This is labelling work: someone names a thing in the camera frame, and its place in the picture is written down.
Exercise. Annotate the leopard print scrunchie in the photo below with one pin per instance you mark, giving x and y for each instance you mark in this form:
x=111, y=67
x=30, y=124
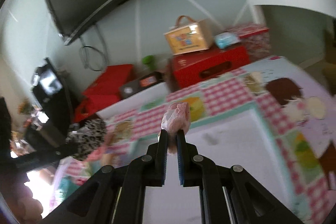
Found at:
x=88, y=138

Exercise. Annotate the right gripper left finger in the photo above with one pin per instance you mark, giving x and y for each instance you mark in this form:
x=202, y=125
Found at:
x=148, y=170

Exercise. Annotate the red patterned box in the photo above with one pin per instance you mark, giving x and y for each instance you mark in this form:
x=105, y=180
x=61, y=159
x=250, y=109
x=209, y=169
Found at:
x=255, y=38

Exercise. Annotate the blue wet wipes pack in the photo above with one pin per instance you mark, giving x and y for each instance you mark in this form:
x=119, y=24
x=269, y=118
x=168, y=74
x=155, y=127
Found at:
x=226, y=39

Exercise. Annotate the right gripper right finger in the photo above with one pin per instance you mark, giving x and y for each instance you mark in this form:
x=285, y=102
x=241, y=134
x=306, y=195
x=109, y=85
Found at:
x=199, y=171

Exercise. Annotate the black box with gauge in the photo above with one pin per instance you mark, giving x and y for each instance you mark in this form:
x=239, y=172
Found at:
x=135, y=86

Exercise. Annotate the red gift box right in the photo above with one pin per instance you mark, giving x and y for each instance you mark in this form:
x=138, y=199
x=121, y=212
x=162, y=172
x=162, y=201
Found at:
x=191, y=68

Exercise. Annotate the pink floral scrunchie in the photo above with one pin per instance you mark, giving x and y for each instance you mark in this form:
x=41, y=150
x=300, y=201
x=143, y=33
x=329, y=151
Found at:
x=177, y=117

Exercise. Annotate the black monitor cabinet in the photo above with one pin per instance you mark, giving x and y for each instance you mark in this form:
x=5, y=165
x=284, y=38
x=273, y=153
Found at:
x=54, y=99

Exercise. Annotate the patterned checkered tablecloth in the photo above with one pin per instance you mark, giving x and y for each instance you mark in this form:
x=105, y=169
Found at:
x=298, y=111

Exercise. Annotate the green dumbbell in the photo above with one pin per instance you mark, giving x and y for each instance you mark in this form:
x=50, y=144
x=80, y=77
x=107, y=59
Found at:
x=149, y=62

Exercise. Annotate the wooden picture carry box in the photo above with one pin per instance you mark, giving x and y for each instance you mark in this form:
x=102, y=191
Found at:
x=189, y=35

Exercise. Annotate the red bags pile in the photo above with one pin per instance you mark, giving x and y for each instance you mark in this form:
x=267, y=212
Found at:
x=104, y=90

